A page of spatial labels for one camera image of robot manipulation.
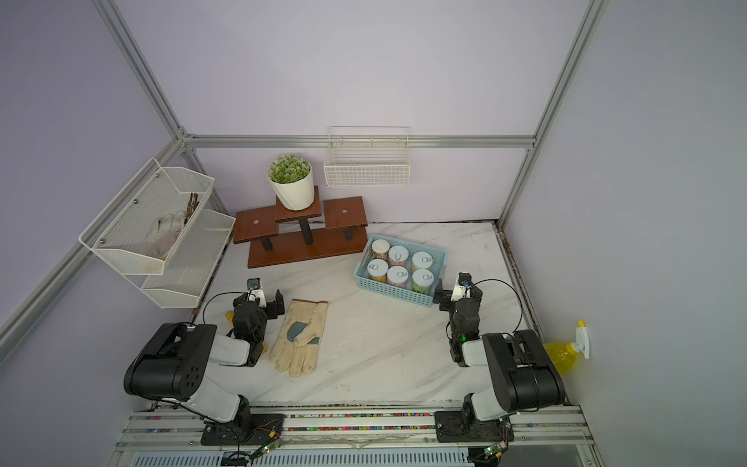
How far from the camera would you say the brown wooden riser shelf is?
0.98m

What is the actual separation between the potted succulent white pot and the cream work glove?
1.15 ft

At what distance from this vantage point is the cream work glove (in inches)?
33.6

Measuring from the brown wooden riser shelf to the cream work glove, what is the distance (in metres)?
0.22

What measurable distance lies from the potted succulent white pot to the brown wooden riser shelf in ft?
0.17
